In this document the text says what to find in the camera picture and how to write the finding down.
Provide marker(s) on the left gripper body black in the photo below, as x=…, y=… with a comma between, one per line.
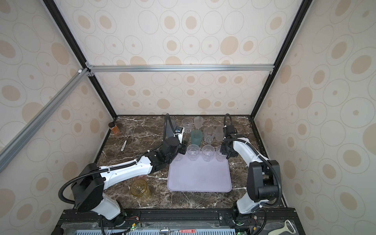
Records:
x=181, y=149

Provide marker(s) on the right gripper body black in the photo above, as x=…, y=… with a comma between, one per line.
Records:
x=227, y=152

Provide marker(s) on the lavender plastic tray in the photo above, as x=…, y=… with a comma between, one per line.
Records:
x=199, y=176

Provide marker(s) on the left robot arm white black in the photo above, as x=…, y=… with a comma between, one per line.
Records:
x=88, y=189

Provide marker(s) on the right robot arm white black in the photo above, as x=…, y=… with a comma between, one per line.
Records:
x=264, y=185

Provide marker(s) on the frosted dimpled tall cup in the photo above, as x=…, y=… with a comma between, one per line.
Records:
x=219, y=133

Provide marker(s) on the clear faceted small glass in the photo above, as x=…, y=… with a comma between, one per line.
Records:
x=208, y=134

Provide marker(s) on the teal dimpled plastic tumbler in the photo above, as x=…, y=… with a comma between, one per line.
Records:
x=196, y=137

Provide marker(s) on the frosted dimpled small cup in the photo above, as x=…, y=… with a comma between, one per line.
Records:
x=198, y=122

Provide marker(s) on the yellow glass mug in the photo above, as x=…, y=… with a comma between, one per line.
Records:
x=140, y=189

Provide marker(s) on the clear ribbed small glass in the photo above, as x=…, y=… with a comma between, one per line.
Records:
x=187, y=123

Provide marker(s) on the small amber bottle black cap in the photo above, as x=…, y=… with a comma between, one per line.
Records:
x=115, y=130

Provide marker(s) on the white peeler tool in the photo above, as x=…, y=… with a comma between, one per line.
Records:
x=288, y=227

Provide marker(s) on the red handled screwdriver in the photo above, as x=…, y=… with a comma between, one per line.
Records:
x=167, y=231

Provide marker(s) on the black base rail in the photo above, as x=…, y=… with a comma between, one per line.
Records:
x=205, y=221

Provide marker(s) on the aluminium frame bar horizontal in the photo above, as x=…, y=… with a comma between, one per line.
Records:
x=178, y=68

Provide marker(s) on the aluminium frame bar left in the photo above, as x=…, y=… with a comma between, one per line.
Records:
x=23, y=137

